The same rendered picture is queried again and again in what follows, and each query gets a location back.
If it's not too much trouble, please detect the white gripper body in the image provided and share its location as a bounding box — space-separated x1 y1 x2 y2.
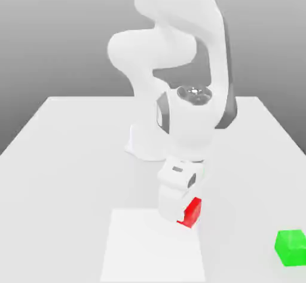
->
157 184 190 224

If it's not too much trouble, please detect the small red cube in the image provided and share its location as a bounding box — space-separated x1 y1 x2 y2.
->
176 196 202 229

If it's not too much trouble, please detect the small green cube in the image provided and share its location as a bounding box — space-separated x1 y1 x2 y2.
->
274 229 306 267

